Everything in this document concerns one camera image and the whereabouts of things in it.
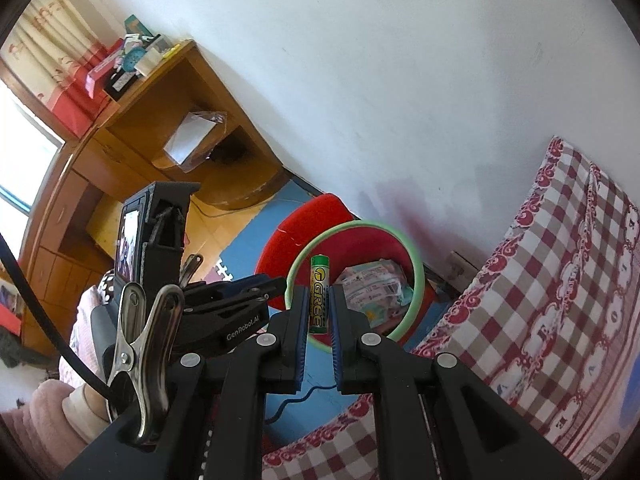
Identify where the dark cloth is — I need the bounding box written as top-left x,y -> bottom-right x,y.
0,327 -> 48,372

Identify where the brown polka dot cloth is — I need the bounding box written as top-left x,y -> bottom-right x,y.
96,269 -> 117,306

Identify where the maroon checked bedsheet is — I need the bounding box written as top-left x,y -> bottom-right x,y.
262,136 -> 640,480

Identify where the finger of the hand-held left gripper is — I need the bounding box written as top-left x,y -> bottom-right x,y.
182,299 -> 271,318
181,274 -> 287,307

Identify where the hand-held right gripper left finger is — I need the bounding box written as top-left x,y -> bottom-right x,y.
60,285 -> 311,480

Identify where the blue foam mat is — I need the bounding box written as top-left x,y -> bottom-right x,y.
227,180 -> 451,436

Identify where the thin black wire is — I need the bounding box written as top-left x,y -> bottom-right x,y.
264,384 -> 342,423

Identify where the red trash bin green rim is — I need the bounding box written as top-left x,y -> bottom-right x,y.
284,220 -> 427,356

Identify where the thin grey floor cable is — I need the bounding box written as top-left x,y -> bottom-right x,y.
192,199 -> 286,221

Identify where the wooden corner shelf unit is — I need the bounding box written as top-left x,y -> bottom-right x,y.
87,40 -> 288,208

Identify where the teal box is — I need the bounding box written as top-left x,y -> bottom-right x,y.
123,15 -> 153,43

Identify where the beige and red curtain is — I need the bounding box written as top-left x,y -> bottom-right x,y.
0,0 -> 126,138

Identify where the thick black cable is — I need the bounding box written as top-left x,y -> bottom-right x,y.
0,232 -> 113,401

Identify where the window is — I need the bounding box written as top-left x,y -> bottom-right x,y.
0,80 -> 66,261

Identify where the metal spring clip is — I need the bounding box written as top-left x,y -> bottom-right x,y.
106,281 -> 186,447
179,255 -> 204,288

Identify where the pink striped cloth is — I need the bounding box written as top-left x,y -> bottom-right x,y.
59,282 -> 118,393

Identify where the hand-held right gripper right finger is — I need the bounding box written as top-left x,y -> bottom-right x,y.
327,284 -> 583,480

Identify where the person's left forearm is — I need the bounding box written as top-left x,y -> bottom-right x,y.
0,377 -> 112,480

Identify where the small white box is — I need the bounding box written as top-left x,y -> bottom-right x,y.
134,49 -> 165,77

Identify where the red bin lid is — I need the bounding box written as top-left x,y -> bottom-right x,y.
255,195 -> 357,311

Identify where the black tray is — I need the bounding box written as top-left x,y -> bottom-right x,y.
102,71 -> 143,102

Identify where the green battery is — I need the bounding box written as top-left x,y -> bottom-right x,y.
309,254 -> 332,335

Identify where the white paper in plastic bag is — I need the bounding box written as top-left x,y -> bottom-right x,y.
162,110 -> 228,171

